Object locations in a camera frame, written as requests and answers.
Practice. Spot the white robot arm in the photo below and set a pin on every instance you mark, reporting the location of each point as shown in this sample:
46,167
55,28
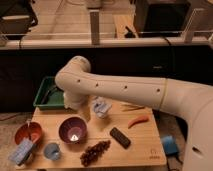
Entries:
192,102

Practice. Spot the green plastic tray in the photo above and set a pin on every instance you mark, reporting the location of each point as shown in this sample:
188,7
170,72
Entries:
55,100

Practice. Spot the yellow green bean pods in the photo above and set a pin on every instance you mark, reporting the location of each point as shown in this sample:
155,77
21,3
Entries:
132,107

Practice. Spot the orange chili pepper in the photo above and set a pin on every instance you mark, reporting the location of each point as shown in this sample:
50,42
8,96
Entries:
139,119

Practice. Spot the wooden table board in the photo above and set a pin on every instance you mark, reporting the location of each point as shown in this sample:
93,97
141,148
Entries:
145,148

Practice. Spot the purple bowl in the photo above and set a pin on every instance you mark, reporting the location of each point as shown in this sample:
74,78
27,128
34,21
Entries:
73,130

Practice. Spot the black remote control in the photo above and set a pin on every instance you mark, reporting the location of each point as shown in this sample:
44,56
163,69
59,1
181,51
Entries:
123,140

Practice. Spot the bunch of dark grapes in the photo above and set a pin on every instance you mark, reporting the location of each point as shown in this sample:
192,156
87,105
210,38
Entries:
92,153

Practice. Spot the black monitor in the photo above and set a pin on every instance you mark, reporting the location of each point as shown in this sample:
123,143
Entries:
160,15

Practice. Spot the blue cup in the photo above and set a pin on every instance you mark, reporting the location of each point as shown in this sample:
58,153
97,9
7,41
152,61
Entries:
52,151

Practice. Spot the orange bowl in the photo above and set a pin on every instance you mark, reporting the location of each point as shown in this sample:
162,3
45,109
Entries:
32,131

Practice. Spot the black chair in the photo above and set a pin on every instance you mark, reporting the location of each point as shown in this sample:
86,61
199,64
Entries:
16,17

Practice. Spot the grey metal post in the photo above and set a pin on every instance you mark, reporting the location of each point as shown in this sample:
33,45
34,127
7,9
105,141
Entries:
94,23

